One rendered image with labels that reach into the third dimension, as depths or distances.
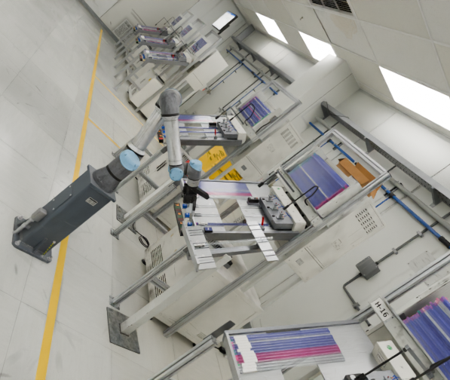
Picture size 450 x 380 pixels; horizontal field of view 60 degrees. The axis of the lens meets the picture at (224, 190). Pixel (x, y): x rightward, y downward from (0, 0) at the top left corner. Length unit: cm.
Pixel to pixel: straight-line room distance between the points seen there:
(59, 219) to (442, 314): 194
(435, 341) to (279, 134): 253
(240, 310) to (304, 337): 110
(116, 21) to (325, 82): 634
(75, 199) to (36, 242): 35
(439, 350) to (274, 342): 69
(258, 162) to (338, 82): 246
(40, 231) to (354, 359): 173
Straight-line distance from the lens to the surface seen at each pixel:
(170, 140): 211
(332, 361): 196
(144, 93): 692
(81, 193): 220
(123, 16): 1080
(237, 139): 383
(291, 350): 192
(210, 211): 268
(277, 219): 266
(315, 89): 592
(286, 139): 400
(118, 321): 263
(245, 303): 298
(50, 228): 234
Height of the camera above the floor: 138
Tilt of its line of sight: 9 degrees down
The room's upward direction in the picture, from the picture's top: 52 degrees clockwise
